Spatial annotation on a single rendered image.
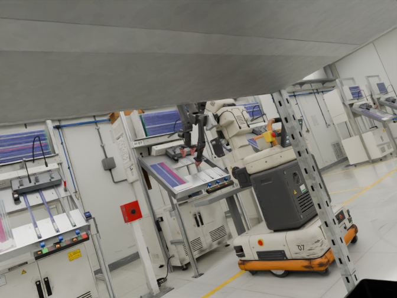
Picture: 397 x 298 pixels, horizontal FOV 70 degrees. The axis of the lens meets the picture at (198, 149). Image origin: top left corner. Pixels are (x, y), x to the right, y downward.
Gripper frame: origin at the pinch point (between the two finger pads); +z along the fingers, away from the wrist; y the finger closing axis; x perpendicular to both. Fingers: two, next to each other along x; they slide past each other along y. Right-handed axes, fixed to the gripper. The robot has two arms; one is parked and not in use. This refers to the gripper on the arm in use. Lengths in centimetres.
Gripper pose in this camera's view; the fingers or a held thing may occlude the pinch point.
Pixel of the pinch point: (197, 165)
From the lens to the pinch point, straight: 299.1
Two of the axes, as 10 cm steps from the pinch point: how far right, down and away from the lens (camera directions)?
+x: 6.1, 4.4, -6.6
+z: -1.4, 8.8, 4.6
